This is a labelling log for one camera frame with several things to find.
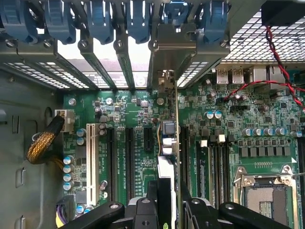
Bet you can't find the black RAM stick with label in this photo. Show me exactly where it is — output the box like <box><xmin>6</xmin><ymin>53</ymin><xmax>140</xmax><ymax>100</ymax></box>
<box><xmin>197</xmin><ymin>140</ymin><xmax>211</xmax><ymax>199</ymax></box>

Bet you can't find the empty black RAM slot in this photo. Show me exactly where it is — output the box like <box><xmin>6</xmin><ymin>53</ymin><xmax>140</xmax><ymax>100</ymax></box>
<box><xmin>296</xmin><ymin>136</ymin><xmax>305</xmax><ymax>229</ymax></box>
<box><xmin>211</xmin><ymin>134</ymin><xmax>231</xmax><ymax>204</ymax></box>

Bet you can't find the long black expansion slot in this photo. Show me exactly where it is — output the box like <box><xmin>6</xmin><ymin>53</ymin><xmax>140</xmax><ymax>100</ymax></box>
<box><xmin>125</xmin><ymin>127</ymin><xmax>136</xmax><ymax>201</ymax></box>
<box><xmin>179</xmin><ymin>126</ymin><xmax>192</xmax><ymax>194</ymax></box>
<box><xmin>107</xmin><ymin>127</ymin><xmax>118</xmax><ymax>204</ymax></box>

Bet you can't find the CPU socket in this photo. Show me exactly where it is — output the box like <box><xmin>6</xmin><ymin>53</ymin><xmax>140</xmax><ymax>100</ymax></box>
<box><xmin>233</xmin><ymin>165</ymin><xmax>299</xmax><ymax>229</ymax></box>

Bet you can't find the white PCI expansion slot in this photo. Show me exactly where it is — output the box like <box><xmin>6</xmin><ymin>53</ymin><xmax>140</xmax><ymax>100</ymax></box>
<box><xmin>86</xmin><ymin>123</ymin><xmax>100</xmax><ymax>208</ymax></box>

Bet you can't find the short black expansion slot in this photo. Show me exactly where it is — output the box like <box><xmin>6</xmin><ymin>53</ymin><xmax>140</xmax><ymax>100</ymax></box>
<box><xmin>143</xmin><ymin>126</ymin><xmax>153</xmax><ymax>154</ymax></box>

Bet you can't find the green Dell motherboard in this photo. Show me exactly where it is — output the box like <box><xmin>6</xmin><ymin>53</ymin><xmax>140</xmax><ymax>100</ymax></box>
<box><xmin>62</xmin><ymin>68</ymin><xmax>305</xmax><ymax>229</ymax></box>

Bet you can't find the white power connector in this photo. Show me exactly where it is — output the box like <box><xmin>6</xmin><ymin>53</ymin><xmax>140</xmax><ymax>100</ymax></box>
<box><xmin>54</xmin><ymin>109</ymin><xmax>76</xmax><ymax>134</ymax></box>

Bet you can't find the silver USB port block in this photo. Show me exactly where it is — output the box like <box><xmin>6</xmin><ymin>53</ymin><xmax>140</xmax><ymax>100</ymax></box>
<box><xmin>215</xmin><ymin>67</ymin><xmax>245</xmax><ymax>85</ymax></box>

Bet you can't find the open PC case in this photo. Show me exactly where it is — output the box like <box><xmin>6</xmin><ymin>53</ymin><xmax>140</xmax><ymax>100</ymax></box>
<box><xmin>0</xmin><ymin>0</ymin><xmax>305</xmax><ymax>229</ymax></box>

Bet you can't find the blue slot retainer clip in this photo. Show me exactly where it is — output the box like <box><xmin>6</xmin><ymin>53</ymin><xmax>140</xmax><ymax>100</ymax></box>
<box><xmin>43</xmin><ymin>0</ymin><xmax>77</xmax><ymax>45</ymax></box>
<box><xmin>125</xmin><ymin>0</ymin><xmax>152</xmax><ymax>44</ymax></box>
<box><xmin>86</xmin><ymin>0</ymin><xmax>115</xmax><ymax>45</ymax></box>
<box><xmin>163</xmin><ymin>0</ymin><xmax>189</xmax><ymax>26</ymax></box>
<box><xmin>203</xmin><ymin>0</ymin><xmax>229</xmax><ymax>45</ymax></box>
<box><xmin>0</xmin><ymin>0</ymin><xmax>39</xmax><ymax>44</ymax></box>

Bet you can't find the black connector with purple wires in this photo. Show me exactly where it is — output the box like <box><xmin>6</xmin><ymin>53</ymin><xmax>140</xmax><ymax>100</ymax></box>
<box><xmin>55</xmin><ymin>195</ymin><xmax>75</xmax><ymax>229</ymax></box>

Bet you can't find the yellow black braided cable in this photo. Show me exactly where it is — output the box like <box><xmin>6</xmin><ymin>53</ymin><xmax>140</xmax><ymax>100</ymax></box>
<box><xmin>25</xmin><ymin>114</ymin><xmax>65</xmax><ymax>166</ymax></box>

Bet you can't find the red black twisted wire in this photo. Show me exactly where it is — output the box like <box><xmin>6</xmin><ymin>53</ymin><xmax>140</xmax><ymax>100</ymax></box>
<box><xmin>223</xmin><ymin>25</ymin><xmax>305</xmax><ymax>113</ymax></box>

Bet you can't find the black intrusion switch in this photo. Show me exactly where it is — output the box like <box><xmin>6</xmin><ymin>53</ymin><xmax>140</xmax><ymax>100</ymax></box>
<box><xmin>260</xmin><ymin>0</ymin><xmax>305</xmax><ymax>27</ymax></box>

